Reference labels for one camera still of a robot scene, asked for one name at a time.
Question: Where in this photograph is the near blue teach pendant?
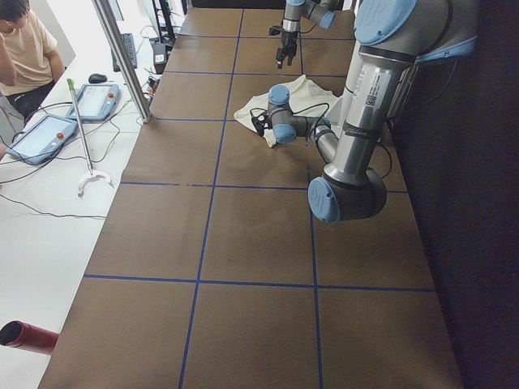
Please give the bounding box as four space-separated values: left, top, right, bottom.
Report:
6 114 78 165

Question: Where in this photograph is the red fire extinguisher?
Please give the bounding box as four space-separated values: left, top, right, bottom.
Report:
1 320 59 355

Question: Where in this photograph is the grey aluminium frame post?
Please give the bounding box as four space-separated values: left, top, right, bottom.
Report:
92 0 152 123

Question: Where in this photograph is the far blue teach pendant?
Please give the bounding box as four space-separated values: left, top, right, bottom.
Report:
74 83 121 122

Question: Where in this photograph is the black computer mouse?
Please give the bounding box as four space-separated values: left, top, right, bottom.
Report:
88 73 107 83

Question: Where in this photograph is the blue teach pendant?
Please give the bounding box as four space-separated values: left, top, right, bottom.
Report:
6 114 78 165
74 83 121 122

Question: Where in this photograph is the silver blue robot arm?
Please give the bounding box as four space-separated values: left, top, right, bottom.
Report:
268 0 344 69
266 0 479 222

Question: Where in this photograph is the black keyboard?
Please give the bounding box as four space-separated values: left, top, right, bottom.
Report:
111 33 138 72

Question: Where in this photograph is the cream long-sleeve cat shirt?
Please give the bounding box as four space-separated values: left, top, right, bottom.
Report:
234 75 341 133

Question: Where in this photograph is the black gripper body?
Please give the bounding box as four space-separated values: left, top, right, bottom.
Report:
276 30 298 67

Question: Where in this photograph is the seated person beige shirt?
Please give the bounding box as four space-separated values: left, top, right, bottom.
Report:
1 0 66 120

